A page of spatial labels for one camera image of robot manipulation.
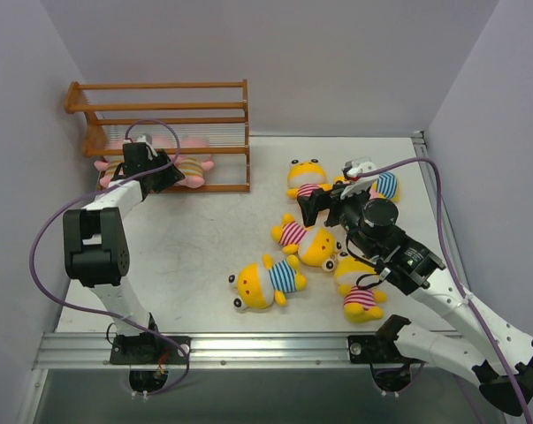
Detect pink plush orange stripes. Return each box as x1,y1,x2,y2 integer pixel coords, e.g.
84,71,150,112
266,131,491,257
94,140,126,188
174,137,214,189

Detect pink plush face-down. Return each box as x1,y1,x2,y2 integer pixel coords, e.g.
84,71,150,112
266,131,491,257
152,136,177,160

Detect pink plush blue stripes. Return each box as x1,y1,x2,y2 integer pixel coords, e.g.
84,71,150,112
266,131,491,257
369,172,400,203

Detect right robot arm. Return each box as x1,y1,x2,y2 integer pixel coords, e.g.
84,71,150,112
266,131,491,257
298,185,533,417

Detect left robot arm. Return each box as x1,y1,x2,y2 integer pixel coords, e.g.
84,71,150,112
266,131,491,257
63,133,184,363

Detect wooden three-tier shelf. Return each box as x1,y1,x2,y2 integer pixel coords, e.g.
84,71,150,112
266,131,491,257
63,79,251,193

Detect yellow plush red stripes top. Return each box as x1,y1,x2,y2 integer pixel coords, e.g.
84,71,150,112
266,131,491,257
286,158,331,200

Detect yellow plush red stripes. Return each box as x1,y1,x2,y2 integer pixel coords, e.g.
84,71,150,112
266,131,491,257
270,214,342,272
334,252,387,324
286,158,331,200

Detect yellow plush red stripes middle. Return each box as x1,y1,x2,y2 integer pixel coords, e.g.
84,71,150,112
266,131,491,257
270,214,342,272

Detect yellow plush red stripes front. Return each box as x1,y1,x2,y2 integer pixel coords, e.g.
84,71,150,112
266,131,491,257
334,252,387,324

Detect yellow plush blue stripes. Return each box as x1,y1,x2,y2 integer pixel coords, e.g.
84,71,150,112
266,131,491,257
228,254,308,311

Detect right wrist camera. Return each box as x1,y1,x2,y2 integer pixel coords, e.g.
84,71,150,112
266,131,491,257
340,156,378,200

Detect aluminium right rail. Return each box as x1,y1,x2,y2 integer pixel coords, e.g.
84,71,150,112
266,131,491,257
411,132,467,284

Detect aluminium rail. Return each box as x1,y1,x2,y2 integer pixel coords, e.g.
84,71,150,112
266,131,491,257
411,132,467,284
33,332,363,370

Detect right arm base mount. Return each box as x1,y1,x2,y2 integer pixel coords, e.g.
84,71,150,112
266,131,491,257
347,335,381,365

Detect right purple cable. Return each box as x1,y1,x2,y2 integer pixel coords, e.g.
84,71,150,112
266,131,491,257
349,157,533,424

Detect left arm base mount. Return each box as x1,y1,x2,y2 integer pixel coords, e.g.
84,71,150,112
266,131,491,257
109,333,187,366

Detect aluminium front rail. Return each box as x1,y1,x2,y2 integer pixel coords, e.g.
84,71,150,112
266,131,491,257
33,332,363,370

